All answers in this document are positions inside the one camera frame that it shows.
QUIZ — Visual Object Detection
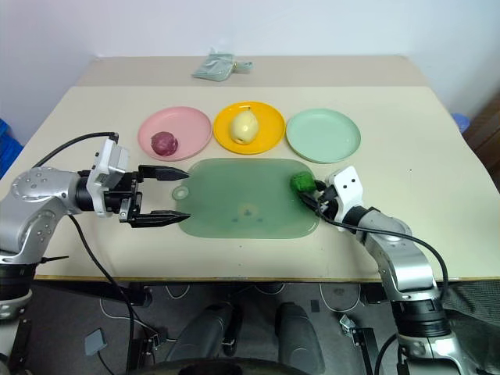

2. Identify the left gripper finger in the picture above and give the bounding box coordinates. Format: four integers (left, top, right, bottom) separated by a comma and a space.
137, 164, 191, 183
125, 209, 192, 229

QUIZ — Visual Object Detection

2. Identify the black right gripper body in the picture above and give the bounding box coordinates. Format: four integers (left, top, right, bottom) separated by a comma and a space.
314, 185, 344, 222

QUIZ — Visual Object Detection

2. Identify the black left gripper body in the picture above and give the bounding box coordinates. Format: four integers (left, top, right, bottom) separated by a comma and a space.
103, 170, 145, 227

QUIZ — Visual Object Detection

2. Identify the green vegetable toy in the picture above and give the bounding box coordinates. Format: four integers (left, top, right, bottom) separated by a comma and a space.
289, 171, 317, 195

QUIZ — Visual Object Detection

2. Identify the mint green plate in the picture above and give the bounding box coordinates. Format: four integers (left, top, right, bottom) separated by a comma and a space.
285, 108, 363, 164

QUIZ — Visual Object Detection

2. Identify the pink plate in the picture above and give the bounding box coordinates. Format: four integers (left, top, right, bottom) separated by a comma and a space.
137, 105, 213, 163

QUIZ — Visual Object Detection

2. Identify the yellow plate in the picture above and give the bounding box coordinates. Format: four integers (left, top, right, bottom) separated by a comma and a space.
213, 100, 287, 155

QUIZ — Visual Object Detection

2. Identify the purple round fruit toy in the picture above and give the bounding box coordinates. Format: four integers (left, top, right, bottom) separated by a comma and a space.
150, 130, 180, 157

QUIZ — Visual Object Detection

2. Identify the translucent green cutting board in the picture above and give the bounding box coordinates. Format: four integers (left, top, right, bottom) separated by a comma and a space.
171, 157, 323, 240

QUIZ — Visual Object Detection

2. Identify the pale yellow pear toy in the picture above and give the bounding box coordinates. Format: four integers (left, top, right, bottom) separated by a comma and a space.
228, 109, 260, 145

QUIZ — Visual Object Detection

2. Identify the crumpled plastic bag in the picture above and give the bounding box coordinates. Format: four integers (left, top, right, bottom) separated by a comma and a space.
191, 48, 237, 84

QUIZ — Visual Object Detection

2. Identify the dark rounded robot leg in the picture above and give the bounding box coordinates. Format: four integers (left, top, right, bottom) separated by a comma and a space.
166, 302, 244, 365
274, 302, 326, 375

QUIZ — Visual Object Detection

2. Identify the blue plastic crate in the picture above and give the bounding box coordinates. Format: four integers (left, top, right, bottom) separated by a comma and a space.
0, 116, 23, 179

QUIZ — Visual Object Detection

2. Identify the grey square floor box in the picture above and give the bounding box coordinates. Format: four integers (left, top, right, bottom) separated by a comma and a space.
83, 328, 108, 357

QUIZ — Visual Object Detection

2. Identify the brown wooden furniture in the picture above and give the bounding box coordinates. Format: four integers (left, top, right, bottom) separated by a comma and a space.
462, 91, 500, 173

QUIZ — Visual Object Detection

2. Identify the grey mesh fabric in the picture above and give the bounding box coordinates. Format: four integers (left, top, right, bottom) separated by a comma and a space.
440, 278, 500, 375

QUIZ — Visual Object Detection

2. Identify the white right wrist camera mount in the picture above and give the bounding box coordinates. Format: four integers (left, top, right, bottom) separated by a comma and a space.
324, 166, 365, 224

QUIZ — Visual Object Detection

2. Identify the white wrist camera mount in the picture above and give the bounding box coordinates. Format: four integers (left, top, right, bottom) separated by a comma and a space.
324, 166, 365, 224
86, 137, 130, 218

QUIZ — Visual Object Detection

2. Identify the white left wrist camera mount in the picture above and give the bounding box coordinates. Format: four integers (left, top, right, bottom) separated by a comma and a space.
86, 137, 130, 218

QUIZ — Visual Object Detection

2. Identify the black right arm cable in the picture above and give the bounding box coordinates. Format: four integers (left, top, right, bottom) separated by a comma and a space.
316, 201, 450, 305

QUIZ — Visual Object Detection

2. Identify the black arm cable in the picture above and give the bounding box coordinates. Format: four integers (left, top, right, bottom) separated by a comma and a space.
316, 201, 450, 305
28, 131, 120, 170

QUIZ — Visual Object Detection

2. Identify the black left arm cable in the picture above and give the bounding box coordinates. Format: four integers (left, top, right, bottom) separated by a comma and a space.
28, 131, 120, 170

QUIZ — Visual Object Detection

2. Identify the white floor cable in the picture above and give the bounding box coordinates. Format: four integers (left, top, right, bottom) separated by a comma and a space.
162, 284, 193, 302
317, 282, 361, 313

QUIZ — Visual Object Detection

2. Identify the black hanging cable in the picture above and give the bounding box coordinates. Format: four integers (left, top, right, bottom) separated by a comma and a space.
68, 213, 137, 375

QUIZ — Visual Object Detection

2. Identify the black caster bracket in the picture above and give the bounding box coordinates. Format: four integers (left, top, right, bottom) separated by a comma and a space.
338, 313, 378, 375
125, 330, 167, 375

